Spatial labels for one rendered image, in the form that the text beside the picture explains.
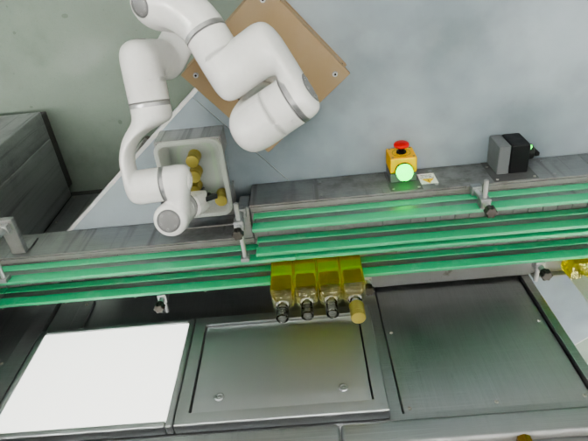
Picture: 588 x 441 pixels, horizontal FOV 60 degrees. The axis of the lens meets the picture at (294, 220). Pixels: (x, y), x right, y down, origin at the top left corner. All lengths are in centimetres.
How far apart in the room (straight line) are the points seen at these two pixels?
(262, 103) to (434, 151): 65
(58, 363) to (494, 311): 114
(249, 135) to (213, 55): 16
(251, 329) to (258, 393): 21
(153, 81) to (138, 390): 70
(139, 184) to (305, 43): 48
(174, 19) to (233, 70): 15
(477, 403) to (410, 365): 17
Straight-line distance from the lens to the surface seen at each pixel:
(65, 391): 139
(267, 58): 95
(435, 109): 141
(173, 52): 116
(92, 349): 147
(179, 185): 110
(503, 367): 134
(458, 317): 144
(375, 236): 134
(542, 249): 151
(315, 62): 123
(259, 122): 94
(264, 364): 128
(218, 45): 99
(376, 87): 136
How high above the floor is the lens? 203
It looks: 59 degrees down
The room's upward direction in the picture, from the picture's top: 179 degrees clockwise
